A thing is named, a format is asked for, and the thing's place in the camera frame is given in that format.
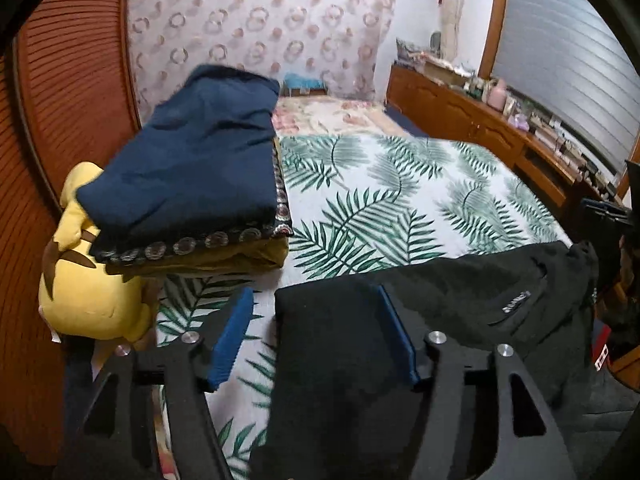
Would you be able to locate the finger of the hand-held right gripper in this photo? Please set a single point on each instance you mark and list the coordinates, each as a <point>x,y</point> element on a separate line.
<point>602,210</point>

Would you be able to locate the leaf print blanket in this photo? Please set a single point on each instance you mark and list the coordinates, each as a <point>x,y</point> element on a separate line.
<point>375,200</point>

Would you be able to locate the red box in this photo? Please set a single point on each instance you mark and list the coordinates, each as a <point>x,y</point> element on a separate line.
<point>601,347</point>

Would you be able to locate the wooden cabinet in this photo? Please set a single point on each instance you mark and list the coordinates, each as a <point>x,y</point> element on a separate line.
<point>450,105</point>

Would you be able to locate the purple tissue holder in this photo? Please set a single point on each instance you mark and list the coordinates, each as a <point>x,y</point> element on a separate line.
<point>519,121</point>

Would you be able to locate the dark blue mattress sheet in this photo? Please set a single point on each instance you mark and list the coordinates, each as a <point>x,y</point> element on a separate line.
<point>410,125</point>

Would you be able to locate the patterned cushion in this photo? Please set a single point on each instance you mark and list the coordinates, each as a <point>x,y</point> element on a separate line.
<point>409,51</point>

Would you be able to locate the navy blue folded cloth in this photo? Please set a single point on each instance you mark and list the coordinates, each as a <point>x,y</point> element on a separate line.
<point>200,160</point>

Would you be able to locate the blue cloth in box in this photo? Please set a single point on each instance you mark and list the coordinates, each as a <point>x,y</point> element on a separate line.
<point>302,81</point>

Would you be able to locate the grey window blind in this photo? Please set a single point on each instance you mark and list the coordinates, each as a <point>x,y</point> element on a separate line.
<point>565,60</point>

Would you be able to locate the cardboard box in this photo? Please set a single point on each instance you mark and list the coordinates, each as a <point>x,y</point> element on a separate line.
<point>445,72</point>

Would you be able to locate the wooden window frame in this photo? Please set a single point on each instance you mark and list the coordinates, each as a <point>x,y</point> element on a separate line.
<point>492,20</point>

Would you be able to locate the pink bottle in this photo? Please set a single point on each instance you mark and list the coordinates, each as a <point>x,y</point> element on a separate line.
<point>497,95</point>

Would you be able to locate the yellow plush toy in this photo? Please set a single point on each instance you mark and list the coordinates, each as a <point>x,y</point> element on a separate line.
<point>85,285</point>

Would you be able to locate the beige floral side curtain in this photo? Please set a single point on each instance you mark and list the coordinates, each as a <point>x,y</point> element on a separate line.
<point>452,10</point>

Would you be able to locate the wooden louvered wardrobe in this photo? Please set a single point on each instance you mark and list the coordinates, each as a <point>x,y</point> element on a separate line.
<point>65,110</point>

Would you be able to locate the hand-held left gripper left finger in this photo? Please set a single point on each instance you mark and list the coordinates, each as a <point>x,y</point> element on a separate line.
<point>232,340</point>

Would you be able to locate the circle pattern curtain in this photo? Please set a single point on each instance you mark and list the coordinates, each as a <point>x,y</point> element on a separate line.
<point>275,20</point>

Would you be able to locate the floral bed sheet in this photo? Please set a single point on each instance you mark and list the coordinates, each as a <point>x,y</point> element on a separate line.
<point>325,115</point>

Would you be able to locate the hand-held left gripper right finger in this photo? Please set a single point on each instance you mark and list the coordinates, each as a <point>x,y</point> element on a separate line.
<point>400,340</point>

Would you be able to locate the black printed t-shirt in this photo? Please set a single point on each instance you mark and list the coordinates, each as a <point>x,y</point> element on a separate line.
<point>325,385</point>

